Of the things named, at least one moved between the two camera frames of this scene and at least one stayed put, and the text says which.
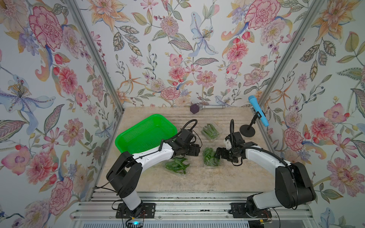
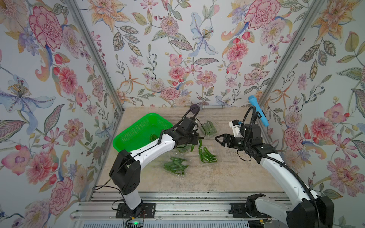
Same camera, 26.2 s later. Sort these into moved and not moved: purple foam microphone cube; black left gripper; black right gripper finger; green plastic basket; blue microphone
Moved: black left gripper; black right gripper finger
Not moved: green plastic basket; blue microphone; purple foam microphone cube
